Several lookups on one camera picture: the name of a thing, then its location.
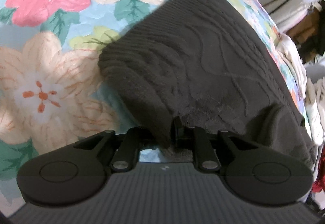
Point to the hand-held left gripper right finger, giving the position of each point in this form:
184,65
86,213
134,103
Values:
203,144

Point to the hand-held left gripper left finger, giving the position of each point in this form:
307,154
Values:
129,144

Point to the dark grey towel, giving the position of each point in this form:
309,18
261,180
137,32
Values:
203,61

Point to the floral quilted bedspread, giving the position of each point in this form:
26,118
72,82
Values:
50,74

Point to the white cloth pile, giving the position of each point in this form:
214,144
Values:
316,112

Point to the red cloth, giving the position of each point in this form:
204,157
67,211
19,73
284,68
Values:
319,175

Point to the cream cloth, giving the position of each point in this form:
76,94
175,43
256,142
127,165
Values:
292,61

